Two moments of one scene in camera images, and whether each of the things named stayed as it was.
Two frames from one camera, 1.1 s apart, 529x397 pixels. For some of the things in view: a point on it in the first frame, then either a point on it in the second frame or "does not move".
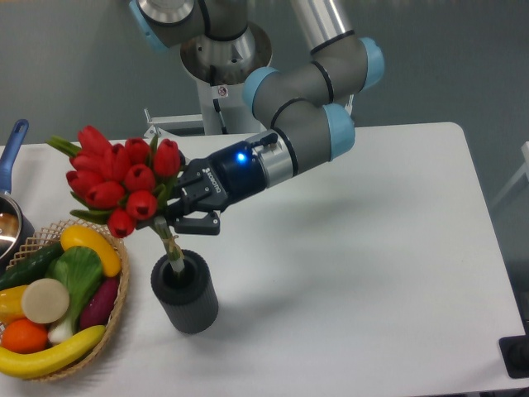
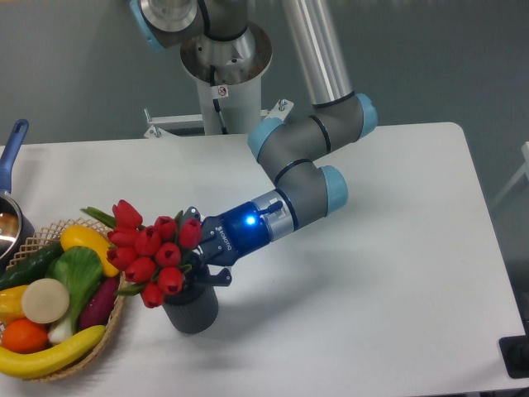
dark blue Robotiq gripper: (217, 182) to (227, 238)
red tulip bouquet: (121, 185) to (152, 258)
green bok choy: (79, 270) does not move
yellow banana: (29, 365) does not move
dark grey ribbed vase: (188, 297) does not move
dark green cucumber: (33, 268) does not move
